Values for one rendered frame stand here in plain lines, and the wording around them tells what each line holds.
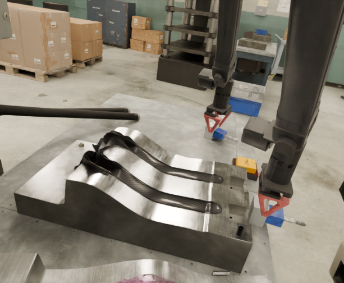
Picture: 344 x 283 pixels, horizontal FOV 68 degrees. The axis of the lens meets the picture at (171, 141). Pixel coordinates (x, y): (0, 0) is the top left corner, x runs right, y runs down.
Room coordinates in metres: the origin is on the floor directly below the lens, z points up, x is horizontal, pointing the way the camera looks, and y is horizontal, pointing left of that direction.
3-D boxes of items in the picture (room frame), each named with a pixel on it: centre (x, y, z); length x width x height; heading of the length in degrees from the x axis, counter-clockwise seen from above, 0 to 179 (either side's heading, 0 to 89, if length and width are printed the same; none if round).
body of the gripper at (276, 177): (0.50, -0.25, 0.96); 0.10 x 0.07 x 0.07; 167
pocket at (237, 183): (0.52, -0.18, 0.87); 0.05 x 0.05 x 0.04; 82
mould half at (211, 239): (0.50, 0.05, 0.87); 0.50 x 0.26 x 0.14; 82
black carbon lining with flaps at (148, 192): (0.49, 0.04, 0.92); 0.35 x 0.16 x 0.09; 82
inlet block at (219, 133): (0.92, -0.19, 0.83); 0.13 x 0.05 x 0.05; 60
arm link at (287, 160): (0.50, -0.25, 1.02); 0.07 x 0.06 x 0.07; 58
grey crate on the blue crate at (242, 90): (3.66, -0.90, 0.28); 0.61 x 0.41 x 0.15; 73
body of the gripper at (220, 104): (0.94, -0.16, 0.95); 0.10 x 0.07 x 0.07; 151
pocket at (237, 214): (0.41, -0.16, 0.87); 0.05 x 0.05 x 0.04; 82
